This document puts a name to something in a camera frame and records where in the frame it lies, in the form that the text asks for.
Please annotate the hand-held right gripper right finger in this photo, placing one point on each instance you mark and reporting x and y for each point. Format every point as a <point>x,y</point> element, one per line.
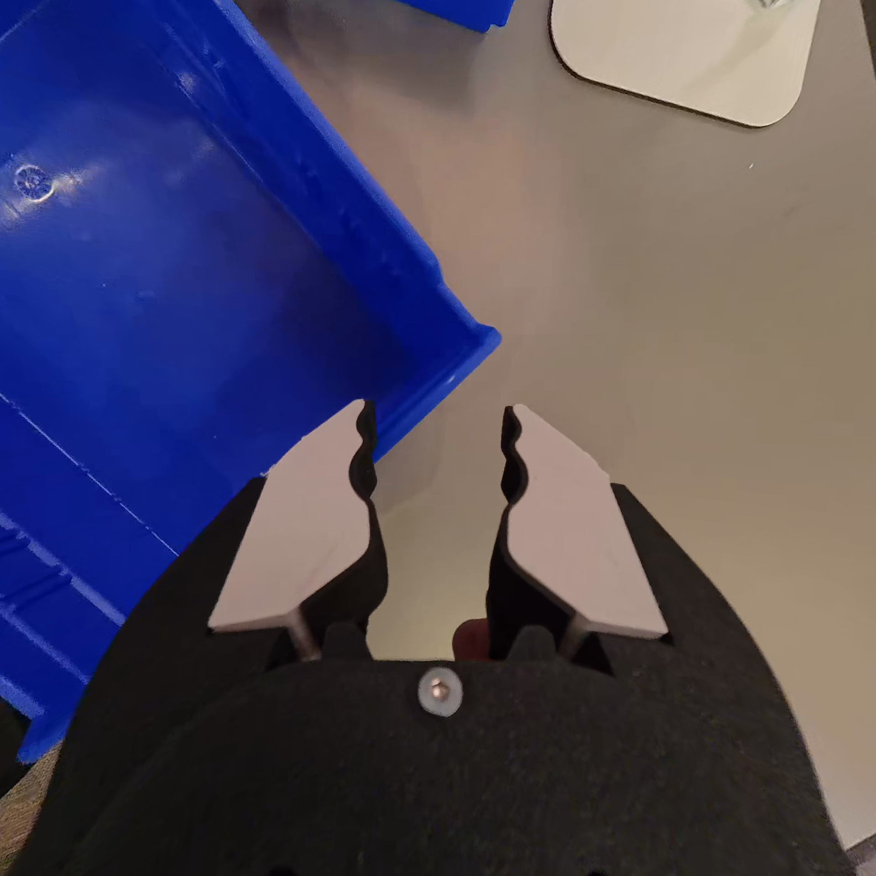
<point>582,540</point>

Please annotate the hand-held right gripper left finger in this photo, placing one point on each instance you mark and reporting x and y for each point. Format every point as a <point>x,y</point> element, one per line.
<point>301,540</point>

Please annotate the grey desk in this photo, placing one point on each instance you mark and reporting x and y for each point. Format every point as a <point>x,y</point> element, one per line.
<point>650,308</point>

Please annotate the white square coaster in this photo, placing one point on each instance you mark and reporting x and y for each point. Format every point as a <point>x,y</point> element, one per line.
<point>684,61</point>

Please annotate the blue plastic bin with blocks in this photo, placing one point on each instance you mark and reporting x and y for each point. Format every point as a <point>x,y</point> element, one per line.
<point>472,10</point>

